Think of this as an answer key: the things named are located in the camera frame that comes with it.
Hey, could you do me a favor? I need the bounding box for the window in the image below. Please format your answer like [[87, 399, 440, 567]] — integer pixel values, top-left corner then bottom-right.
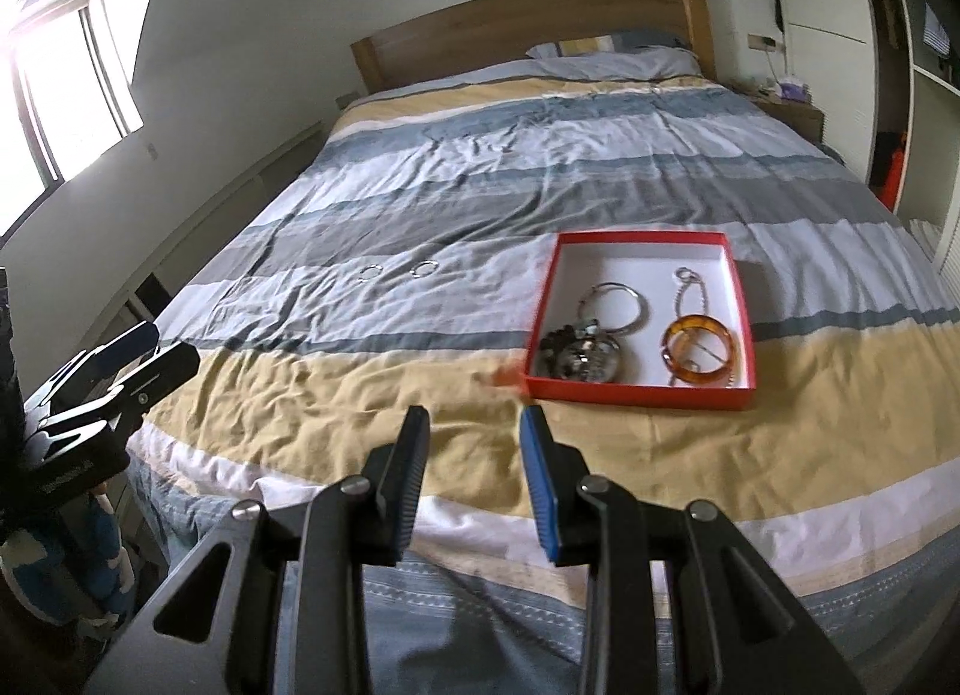
[[0, 0, 145, 235]]

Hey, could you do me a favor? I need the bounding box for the striped pillow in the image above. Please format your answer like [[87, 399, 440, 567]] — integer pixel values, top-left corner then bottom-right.
[[559, 28, 692, 56]]

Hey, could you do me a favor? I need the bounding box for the striped duvet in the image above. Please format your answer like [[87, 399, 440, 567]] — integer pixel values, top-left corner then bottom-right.
[[124, 58, 960, 695]]

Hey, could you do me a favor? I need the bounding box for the wooden bedside table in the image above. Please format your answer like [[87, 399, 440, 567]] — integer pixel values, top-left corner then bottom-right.
[[756, 98, 827, 146]]

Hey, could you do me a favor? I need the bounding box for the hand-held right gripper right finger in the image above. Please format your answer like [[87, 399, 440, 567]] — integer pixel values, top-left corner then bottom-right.
[[520, 405, 865, 695]]

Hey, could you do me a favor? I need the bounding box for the thin gold bangle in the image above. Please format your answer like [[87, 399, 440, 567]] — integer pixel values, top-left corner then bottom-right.
[[577, 283, 647, 335]]

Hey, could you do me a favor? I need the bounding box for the dark bead bracelet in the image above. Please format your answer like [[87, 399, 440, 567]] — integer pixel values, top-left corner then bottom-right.
[[538, 326, 577, 368]]

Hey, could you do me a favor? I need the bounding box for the silver wristwatch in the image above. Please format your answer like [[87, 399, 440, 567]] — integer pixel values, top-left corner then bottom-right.
[[564, 333, 603, 375]]

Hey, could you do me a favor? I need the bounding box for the red cardboard box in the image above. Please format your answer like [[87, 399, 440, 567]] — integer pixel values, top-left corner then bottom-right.
[[522, 231, 757, 412]]

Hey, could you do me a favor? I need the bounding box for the person's left hand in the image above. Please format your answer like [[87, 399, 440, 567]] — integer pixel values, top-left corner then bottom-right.
[[0, 489, 137, 640]]

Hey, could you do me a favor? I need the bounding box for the amber bangle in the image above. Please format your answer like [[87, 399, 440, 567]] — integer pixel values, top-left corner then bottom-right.
[[661, 315, 740, 386]]

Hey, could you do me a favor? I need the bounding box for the wooden headboard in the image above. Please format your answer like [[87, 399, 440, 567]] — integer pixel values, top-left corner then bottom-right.
[[350, 0, 719, 97]]

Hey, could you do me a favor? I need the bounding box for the lilac pillow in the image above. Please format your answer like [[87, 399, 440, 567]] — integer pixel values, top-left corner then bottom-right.
[[525, 41, 703, 83]]

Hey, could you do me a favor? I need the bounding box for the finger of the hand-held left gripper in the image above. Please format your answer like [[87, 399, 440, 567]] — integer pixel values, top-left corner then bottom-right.
[[22, 320, 161, 415], [41, 340, 201, 443]]

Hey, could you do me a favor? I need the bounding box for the dark olive bangle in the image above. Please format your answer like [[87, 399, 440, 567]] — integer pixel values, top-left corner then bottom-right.
[[535, 326, 625, 383]]

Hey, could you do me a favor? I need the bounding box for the pearl necklace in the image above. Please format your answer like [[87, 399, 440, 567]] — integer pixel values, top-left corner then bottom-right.
[[670, 266, 711, 390]]

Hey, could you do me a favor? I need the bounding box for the orange item in wardrobe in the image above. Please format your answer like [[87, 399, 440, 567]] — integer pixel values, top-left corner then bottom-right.
[[876, 131, 906, 210]]

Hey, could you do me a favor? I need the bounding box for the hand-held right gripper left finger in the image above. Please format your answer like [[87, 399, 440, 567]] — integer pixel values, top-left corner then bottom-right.
[[82, 406, 433, 695]]

